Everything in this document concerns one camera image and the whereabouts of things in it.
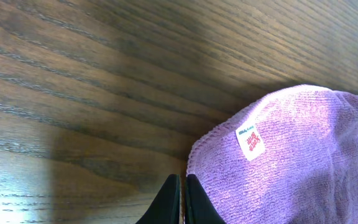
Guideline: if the purple microfiber cloth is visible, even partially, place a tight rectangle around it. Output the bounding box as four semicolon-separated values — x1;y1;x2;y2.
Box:
186;85;358;223

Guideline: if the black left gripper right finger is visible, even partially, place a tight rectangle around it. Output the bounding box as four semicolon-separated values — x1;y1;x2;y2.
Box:
185;174;225;224

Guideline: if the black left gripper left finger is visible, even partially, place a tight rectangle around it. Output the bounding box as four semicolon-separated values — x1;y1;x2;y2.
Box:
136;174;180;224

